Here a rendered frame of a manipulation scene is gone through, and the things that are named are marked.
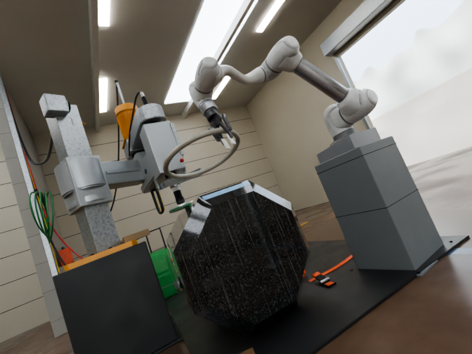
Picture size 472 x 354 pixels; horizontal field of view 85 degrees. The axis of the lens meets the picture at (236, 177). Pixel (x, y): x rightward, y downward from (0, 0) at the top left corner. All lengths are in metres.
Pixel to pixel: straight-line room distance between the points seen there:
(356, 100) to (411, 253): 0.97
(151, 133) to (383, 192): 1.67
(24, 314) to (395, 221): 6.67
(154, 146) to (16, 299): 5.49
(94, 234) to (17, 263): 4.87
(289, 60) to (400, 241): 1.26
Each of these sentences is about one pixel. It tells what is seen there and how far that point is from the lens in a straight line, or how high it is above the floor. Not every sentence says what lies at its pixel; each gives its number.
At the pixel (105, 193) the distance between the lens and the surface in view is 2.37.
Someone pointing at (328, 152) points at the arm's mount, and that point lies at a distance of 1.97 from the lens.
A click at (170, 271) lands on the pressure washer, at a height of 0.29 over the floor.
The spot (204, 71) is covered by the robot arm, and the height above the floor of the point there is 1.39.
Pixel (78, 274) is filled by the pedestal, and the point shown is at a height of 0.69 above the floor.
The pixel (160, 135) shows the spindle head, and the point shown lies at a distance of 2.16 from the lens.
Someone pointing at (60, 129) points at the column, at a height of 1.81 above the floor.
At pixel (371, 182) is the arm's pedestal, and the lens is 1.79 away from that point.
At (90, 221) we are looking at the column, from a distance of 2.30.
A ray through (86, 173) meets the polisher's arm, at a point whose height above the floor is 1.39.
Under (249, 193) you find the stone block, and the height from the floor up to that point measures 0.78.
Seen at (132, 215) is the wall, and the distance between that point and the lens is 7.02.
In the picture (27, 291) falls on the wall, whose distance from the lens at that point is 7.05.
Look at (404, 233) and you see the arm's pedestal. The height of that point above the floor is 0.22.
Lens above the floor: 0.71
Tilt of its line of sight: 7 degrees up
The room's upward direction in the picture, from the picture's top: 21 degrees counter-clockwise
